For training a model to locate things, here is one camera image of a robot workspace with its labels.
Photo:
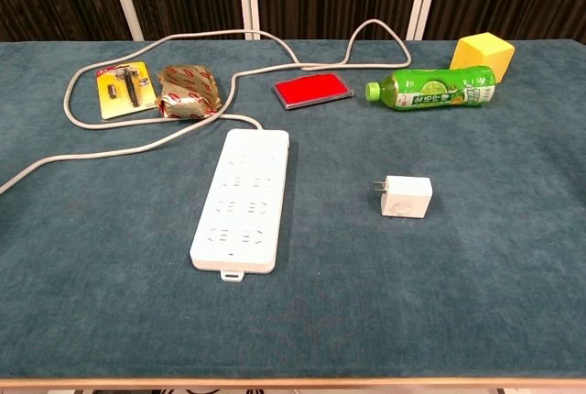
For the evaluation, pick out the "white plug adapter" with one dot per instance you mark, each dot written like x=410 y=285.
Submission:
x=407 y=197

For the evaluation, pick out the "white power strip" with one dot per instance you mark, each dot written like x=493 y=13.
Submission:
x=238 y=229

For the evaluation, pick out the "red ink pad case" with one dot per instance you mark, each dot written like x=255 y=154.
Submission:
x=311 y=89

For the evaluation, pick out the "gold red snack packet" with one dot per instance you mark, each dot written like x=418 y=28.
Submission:
x=187 y=91

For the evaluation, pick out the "green beverage bottle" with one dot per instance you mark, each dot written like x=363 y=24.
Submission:
x=430 y=87

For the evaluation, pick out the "teal table cloth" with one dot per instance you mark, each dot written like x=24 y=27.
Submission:
x=412 y=298

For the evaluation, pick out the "yellow razor blister pack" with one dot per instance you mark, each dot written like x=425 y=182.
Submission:
x=123 y=91

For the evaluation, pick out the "yellow foam cube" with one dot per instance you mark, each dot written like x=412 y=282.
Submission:
x=480 y=52

